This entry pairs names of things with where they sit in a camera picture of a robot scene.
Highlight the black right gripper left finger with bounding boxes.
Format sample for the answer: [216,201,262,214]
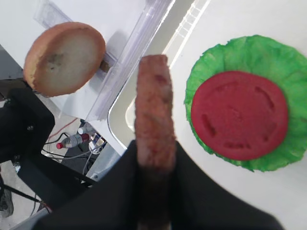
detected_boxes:
[35,141,139,230]

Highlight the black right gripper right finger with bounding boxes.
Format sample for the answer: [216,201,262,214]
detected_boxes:
[169,143,283,230]

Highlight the brown meat patty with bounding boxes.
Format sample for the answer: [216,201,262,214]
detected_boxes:
[134,55,177,230]

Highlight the red tomato slice on tray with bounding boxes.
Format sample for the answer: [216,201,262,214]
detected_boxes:
[191,71,288,161]

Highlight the green lettuce leaf on tray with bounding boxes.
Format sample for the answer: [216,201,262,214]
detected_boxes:
[184,35,307,172]

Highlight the plastic bottle with red cap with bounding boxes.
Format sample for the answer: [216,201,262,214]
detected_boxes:
[56,133,90,149]

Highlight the bun half with white face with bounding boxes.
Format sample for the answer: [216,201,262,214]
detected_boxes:
[23,22,106,97]

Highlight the white rectangular metal tray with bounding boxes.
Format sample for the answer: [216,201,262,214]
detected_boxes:
[107,0,307,230]

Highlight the white cables on floor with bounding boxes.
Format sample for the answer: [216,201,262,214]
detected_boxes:
[42,119,108,175]

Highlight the long clear left rail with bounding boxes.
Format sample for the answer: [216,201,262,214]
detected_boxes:
[86,0,174,121]

